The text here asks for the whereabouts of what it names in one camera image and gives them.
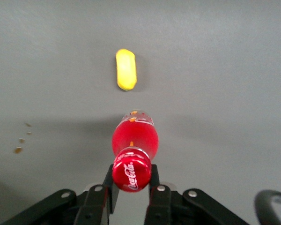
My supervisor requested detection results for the red coke bottle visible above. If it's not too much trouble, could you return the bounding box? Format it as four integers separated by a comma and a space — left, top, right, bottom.
111, 109, 159, 193

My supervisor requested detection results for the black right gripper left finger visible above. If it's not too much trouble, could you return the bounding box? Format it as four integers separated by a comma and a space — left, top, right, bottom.
0, 164, 120, 225

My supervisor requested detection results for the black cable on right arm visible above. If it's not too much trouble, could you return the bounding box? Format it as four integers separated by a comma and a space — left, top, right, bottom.
254, 189, 281, 225

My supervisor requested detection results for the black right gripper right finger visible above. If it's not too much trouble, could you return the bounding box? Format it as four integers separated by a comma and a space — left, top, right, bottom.
144, 164, 249, 225

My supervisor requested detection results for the yellow oblong toy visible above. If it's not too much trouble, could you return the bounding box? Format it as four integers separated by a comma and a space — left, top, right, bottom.
115, 48, 138, 91

